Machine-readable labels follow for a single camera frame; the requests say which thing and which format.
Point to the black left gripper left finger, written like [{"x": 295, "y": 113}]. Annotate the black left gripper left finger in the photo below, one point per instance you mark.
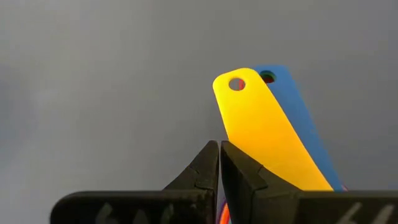
[{"x": 133, "y": 208}]

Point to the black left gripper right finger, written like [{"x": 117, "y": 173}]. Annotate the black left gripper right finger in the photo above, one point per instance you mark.
[{"x": 289, "y": 208}]

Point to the orange plastic measuring cup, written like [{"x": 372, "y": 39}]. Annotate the orange plastic measuring cup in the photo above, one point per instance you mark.
[{"x": 225, "y": 217}]

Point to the purple plastic measuring cup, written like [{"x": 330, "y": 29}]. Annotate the purple plastic measuring cup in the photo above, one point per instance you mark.
[{"x": 219, "y": 214}]

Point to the yellow plastic measuring cup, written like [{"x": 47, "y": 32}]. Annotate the yellow plastic measuring cup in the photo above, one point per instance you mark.
[{"x": 258, "y": 124}]

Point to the blue plastic measuring cup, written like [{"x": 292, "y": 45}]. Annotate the blue plastic measuring cup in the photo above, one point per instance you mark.
[{"x": 298, "y": 112}]

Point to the blue-grey table mat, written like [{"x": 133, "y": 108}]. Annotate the blue-grey table mat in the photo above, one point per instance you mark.
[{"x": 93, "y": 93}]

